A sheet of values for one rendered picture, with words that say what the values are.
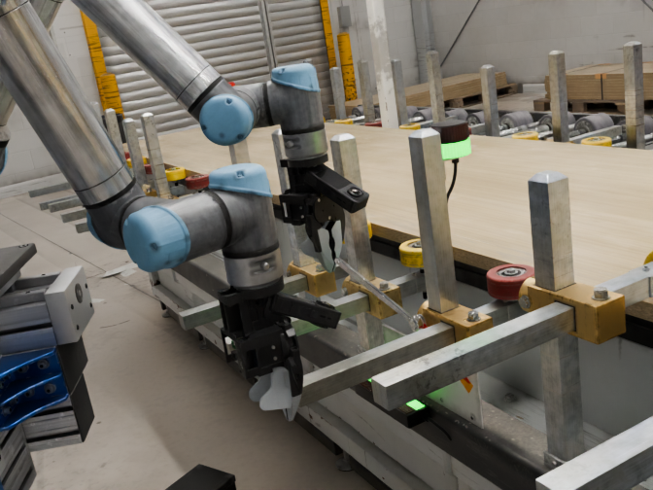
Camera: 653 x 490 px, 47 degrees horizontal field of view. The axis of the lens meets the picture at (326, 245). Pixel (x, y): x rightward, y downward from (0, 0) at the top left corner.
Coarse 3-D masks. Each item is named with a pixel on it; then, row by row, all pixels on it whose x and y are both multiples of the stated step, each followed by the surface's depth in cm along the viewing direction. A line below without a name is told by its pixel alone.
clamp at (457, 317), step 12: (420, 312) 125; (432, 312) 121; (444, 312) 120; (456, 312) 119; (432, 324) 121; (456, 324) 116; (468, 324) 114; (480, 324) 114; (492, 324) 116; (456, 336) 117; (468, 336) 114
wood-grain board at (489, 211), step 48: (144, 144) 360; (192, 144) 334; (384, 144) 259; (480, 144) 233; (528, 144) 222; (576, 144) 212; (384, 192) 191; (480, 192) 176; (528, 192) 170; (576, 192) 164; (624, 192) 158; (480, 240) 142; (528, 240) 138; (576, 240) 134; (624, 240) 130
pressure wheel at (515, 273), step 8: (504, 264) 126; (512, 264) 125; (520, 264) 125; (488, 272) 124; (496, 272) 123; (504, 272) 123; (512, 272) 122; (520, 272) 122; (528, 272) 121; (488, 280) 122; (496, 280) 120; (504, 280) 119; (512, 280) 119; (520, 280) 119; (488, 288) 123; (496, 288) 121; (504, 288) 120; (512, 288) 119; (496, 296) 121; (504, 296) 120; (512, 296) 119
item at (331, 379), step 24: (480, 312) 120; (504, 312) 121; (528, 312) 124; (408, 336) 116; (432, 336) 115; (360, 360) 110; (384, 360) 111; (408, 360) 113; (312, 384) 106; (336, 384) 108
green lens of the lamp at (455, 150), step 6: (468, 138) 116; (444, 144) 114; (450, 144) 114; (456, 144) 114; (462, 144) 114; (468, 144) 115; (444, 150) 114; (450, 150) 114; (456, 150) 114; (462, 150) 114; (468, 150) 115; (444, 156) 115; (450, 156) 114; (456, 156) 114; (462, 156) 115
